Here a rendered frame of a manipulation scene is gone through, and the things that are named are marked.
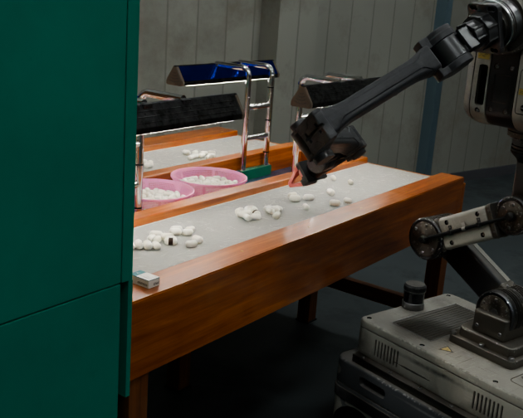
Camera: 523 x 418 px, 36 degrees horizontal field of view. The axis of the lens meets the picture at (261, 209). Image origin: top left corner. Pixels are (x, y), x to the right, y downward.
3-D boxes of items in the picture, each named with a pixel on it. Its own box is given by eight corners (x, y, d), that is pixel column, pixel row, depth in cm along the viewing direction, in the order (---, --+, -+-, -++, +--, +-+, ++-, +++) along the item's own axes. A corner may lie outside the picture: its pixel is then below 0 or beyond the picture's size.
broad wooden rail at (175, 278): (457, 223, 314) (464, 177, 309) (115, 388, 172) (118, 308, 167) (429, 216, 321) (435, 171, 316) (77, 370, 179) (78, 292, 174)
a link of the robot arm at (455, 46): (484, 41, 186) (470, 22, 187) (456, 56, 182) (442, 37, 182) (462, 62, 194) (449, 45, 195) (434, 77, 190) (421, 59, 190)
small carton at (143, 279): (159, 284, 181) (159, 276, 180) (149, 289, 178) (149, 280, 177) (139, 278, 184) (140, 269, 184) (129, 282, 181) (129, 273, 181)
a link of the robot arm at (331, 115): (321, 151, 174) (295, 114, 176) (310, 169, 187) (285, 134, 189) (479, 52, 184) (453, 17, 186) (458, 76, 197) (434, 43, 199)
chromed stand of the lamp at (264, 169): (271, 174, 330) (279, 64, 318) (241, 182, 315) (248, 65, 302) (234, 165, 341) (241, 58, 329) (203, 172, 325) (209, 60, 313)
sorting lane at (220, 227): (434, 182, 317) (435, 177, 316) (78, 312, 175) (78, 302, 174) (367, 167, 334) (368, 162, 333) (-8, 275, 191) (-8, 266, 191)
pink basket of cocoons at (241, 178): (261, 203, 286) (262, 177, 284) (212, 217, 265) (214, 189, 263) (203, 187, 301) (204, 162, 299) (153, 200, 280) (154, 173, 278)
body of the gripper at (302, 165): (293, 165, 228) (311, 153, 224) (313, 160, 236) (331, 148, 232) (304, 185, 227) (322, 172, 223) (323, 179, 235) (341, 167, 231)
